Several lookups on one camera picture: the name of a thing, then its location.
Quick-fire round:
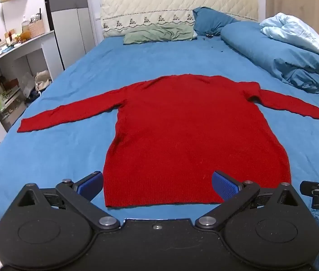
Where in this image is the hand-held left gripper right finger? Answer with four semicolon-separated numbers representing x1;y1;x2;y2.
195;171;307;230

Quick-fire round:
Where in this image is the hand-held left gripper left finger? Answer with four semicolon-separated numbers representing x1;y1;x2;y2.
13;171;120;230

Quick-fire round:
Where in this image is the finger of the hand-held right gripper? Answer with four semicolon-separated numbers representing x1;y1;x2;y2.
300;181;319;196

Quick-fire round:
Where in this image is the red knit sweater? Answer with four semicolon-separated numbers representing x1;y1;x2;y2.
17;74;319;208

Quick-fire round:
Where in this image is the bed with blue sheet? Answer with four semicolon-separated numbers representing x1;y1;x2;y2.
0;35;319;224

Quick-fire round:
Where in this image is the white bag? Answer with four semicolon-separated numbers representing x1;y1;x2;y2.
34;70;53;93

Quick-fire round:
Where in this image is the blue duvet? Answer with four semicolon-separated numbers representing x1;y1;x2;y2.
221;21;319;93

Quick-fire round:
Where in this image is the white desk shelf unit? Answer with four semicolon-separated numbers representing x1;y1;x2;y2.
0;30;64;143

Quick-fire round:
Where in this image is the light blue blanket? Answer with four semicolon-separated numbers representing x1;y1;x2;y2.
260;12;319;57

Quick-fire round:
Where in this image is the green pillow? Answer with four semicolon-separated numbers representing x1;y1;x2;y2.
123;23;195;45

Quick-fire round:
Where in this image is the woven basket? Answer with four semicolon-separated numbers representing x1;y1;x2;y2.
28;19;45;38

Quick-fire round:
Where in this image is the grey and white wardrobe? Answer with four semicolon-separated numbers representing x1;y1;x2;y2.
42;0;96;71

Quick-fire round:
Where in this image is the blue pillow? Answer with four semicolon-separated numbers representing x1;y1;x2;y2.
192;6;239;37

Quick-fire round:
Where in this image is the quilted cream headboard cover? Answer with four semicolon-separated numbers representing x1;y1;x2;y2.
100;0;259;38

